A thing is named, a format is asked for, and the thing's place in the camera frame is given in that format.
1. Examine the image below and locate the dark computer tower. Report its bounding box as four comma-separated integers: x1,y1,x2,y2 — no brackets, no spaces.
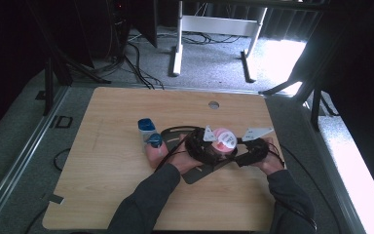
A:
74,0,131,66

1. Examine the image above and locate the black metal stand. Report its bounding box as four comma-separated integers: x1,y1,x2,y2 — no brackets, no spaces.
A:
25,0,111,116
259,64,340,132

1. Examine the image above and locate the black rectangular floor bracket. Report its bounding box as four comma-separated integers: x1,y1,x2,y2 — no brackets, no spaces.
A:
50,115,74,130

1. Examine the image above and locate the black slotted corner shelf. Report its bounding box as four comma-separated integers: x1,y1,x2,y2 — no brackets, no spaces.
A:
160,125,242,185

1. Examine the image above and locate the aluminium floor rail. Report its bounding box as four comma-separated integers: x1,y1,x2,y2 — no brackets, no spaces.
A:
300,100,368,234
0,86,70,225

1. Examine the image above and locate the person's left hand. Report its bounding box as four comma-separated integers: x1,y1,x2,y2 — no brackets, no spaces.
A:
168,135,206,175

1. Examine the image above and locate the pink bottle with blue cap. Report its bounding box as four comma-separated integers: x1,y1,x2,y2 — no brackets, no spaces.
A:
144,133,169,169

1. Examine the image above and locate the thin black cable loop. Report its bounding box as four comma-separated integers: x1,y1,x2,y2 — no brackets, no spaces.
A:
53,147,72,173

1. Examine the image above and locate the white bottle with blue cap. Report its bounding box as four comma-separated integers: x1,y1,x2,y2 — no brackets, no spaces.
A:
137,117,159,154

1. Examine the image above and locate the white desk frame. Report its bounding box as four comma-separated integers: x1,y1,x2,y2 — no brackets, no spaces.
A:
168,0,269,84

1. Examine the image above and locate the bundle of black floor cables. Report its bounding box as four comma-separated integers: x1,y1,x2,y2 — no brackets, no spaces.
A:
110,32,166,91

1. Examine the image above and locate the left hand-held gripper cable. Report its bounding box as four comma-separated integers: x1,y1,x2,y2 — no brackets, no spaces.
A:
154,130,198,173

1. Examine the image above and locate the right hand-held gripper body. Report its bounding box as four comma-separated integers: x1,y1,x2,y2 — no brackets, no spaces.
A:
242,127,275,160

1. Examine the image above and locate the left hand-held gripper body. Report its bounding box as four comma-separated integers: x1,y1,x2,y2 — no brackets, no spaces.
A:
184,125,217,165

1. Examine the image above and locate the pink jar with white lid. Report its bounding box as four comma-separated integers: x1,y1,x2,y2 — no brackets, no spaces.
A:
210,127,239,156

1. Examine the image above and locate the person's right hand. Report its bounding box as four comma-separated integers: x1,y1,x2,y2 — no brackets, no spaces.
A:
251,136,285,176

